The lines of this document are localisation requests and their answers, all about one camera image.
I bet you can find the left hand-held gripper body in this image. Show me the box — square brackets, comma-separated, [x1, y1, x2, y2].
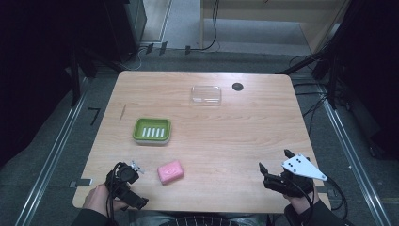
[104, 159, 150, 211]

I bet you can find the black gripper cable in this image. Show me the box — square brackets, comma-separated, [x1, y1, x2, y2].
[325, 176, 350, 220]
[105, 162, 124, 226]

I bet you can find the black metal stand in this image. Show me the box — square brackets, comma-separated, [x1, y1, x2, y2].
[69, 51, 98, 107]

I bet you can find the black tripod stand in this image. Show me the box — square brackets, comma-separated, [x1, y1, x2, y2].
[275, 31, 342, 110]

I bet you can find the pink soap bar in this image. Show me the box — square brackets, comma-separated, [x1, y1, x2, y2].
[156, 159, 185, 186]

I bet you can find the silver table edge bracket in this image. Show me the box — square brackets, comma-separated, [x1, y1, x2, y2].
[69, 177, 94, 189]

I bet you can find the dark cabinet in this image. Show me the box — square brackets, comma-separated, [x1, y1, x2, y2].
[103, 0, 148, 63]

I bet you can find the white cable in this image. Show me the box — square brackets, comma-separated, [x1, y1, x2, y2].
[120, 46, 149, 72]

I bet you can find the person's left hand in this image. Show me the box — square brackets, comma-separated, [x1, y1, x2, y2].
[82, 183, 129, 218]

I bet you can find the metal floor rail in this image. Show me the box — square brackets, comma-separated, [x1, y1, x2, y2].
[322, 99, 393, 226]
[14, 78, 90, 226]

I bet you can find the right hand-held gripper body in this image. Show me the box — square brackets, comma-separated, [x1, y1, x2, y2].
[263, 153, 328, 199]

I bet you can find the clear plastic container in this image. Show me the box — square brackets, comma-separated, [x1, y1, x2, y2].
[189, 85, 223, 107]

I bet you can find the person's right hand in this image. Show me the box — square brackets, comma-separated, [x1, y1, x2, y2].
[283, 191, 321, 217]

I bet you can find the black hanging cable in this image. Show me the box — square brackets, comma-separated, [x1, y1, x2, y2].
[189, 0, 221, 52]

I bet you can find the green soap dish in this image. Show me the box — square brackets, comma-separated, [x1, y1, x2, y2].
[132, 117, 172, 146]

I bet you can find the black floor cable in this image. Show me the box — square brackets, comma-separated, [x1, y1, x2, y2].
[300, 92, 328, 136]

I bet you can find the light wooden shelf unit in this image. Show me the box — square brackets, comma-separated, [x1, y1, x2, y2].
[199, 0, 351, 55]

